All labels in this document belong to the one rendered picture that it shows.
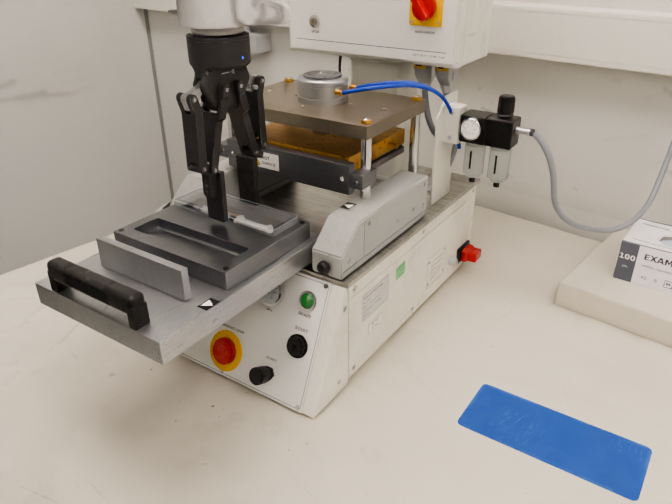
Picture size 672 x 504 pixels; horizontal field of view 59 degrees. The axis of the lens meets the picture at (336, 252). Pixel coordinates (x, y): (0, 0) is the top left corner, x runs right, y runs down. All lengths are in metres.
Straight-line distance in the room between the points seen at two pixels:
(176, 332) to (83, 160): 1.71
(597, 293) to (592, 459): 0.35
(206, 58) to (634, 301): 0.78
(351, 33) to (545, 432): 0.69
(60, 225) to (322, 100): 1.58
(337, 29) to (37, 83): 1.34
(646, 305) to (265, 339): 0.63
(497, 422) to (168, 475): 0.44
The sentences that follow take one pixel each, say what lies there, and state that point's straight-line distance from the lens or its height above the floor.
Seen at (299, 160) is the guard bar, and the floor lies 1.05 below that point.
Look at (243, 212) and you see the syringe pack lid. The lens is 0.82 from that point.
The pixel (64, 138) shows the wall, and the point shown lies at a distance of 2.28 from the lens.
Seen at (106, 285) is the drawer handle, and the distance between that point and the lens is 0.68.
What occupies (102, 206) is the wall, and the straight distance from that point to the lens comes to 2.41.
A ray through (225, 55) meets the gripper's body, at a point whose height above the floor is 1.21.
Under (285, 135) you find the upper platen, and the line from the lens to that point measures 0.96.
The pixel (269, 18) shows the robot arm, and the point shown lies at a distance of 0.74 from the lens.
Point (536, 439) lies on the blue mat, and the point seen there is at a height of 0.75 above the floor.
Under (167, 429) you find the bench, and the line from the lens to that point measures 0.87.
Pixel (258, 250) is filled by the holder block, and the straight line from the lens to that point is 0.74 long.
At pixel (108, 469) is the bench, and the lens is 0.85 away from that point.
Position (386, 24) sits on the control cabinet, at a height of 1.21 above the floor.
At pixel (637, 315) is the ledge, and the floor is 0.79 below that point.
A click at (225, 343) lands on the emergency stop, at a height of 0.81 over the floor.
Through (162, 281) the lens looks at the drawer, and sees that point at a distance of 0.72.
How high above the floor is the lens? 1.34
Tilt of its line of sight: 28 degrees down
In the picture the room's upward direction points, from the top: straight up
